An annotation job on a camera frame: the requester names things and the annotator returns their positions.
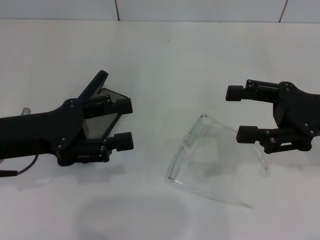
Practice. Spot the black glasses case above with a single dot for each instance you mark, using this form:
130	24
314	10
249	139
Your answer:
95	83

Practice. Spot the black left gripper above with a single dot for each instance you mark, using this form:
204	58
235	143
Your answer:
37	132

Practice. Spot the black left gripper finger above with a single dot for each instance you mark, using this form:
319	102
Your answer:
123	105
123	141

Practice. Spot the clear transparent glasses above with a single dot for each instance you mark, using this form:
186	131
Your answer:
171	179

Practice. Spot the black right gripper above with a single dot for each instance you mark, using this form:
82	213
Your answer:
300	112

